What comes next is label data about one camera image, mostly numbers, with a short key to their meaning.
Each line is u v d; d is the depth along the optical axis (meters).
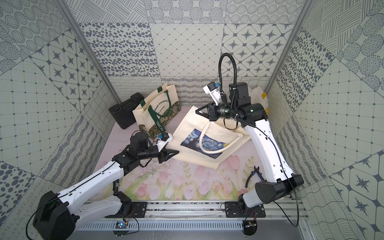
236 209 0.73
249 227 0.72
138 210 0.74
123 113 0.94
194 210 0.76
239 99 0.49
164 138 0.63
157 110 0.96
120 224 0.72
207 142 0.70
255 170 0.86
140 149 0.59
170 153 0.68
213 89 0.55
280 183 0.39
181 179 0.84
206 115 0.60
